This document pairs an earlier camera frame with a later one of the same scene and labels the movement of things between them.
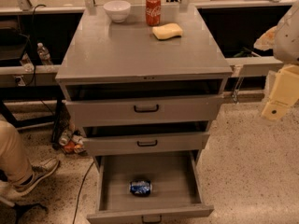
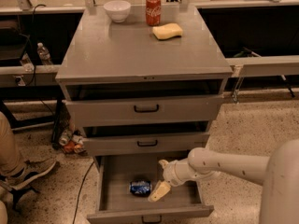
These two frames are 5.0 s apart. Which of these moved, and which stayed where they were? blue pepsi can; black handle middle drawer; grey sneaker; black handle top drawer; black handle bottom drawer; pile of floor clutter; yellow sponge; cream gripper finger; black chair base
Moved: cream gripper finger; black chair base; grey sneaker
Stayed: black handle top drawer; blue pepsi can; pile of floor clutter; black handle bottom drawer; black handle middle drawer; yellow sponge
